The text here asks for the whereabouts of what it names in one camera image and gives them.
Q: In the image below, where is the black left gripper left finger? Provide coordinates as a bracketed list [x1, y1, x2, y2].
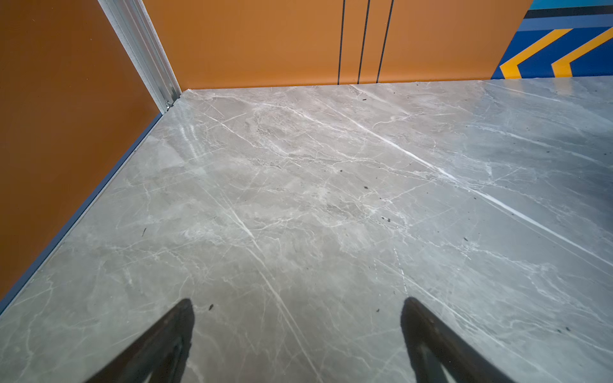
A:
[88, 298, 195, 382]

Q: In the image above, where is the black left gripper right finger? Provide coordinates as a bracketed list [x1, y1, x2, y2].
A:
[401, 297, 512, 382]

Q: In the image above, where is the aluminium corner post left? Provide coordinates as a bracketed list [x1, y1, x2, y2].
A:
[98, 0, 181, 113]

